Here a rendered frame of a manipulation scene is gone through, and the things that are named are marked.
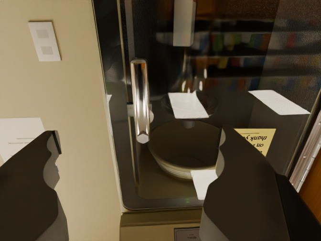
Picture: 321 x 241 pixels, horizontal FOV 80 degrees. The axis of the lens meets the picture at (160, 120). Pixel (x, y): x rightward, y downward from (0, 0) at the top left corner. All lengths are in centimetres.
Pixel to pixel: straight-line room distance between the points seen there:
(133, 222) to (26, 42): 62
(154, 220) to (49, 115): 59
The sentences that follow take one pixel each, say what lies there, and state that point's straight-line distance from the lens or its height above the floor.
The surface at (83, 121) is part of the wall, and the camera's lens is 80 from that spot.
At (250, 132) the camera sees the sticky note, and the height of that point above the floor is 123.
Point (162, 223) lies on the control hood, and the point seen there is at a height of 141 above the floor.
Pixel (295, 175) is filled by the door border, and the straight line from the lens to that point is 41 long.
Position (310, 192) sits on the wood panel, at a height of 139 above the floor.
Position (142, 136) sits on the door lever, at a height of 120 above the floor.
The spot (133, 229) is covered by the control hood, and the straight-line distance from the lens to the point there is 39.
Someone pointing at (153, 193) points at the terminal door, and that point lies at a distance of 35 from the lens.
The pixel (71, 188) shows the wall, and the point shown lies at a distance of 106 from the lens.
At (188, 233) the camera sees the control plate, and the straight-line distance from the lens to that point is 40.
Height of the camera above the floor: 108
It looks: 29 degrees up
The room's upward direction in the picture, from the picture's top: 180 degrees clockwise
